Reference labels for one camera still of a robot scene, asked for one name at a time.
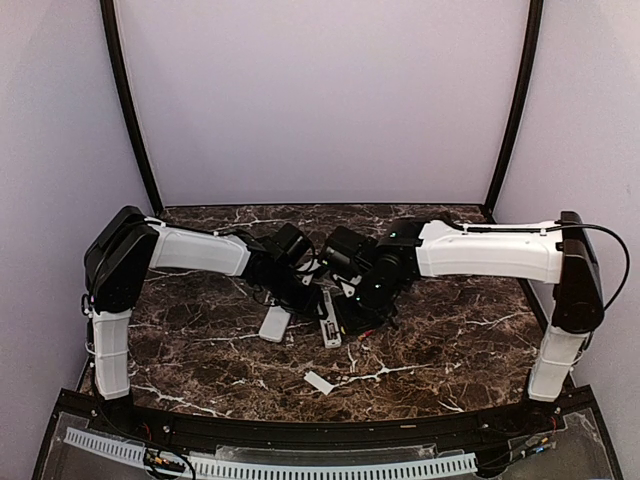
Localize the white air conditioner remote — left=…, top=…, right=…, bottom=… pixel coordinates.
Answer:
left=319, top=289, right=342, bottom=349

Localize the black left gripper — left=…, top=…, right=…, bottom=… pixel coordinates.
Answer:
left=260, top=264, right=329, bottom=320

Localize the black frame post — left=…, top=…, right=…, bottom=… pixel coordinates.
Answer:
left=99, top=0, right=164, bottom=214
left=483, top=0, right=544, bottom=217

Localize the black left frame post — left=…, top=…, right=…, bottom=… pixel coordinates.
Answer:
left=99, top=0, right=164, bottom=214

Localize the red AAA battery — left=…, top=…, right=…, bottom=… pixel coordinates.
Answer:
left=358, top=329, right=376, bottom=342

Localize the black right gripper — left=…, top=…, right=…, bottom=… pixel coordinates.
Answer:
left=331, top=270, right=401, bottom=335

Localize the black right frame post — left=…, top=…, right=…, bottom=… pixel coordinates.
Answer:
left=483, top=0, right=544, bottom=217

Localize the white remote control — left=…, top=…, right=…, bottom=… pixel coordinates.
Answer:
left=258, top=306, right=292, bottom=343

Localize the black front rail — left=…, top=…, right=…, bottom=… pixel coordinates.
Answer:
left=54, top=387, right=601, bottom=454

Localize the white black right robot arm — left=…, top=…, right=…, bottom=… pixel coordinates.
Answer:
left=319, top=211, right=624, bottom=434

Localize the long white battery cover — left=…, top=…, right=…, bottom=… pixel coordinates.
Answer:
left=304, top=371, right=335, bottom=395

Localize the white slotted cable duct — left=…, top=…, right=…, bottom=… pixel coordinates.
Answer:
left=64, top=427, right=477, bottom=479

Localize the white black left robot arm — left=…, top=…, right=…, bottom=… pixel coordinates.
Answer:
left=81, top=206, right=327, bottom=436

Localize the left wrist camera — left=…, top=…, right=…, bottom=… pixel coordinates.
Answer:
left=295, top=258, right=321, bottom=286

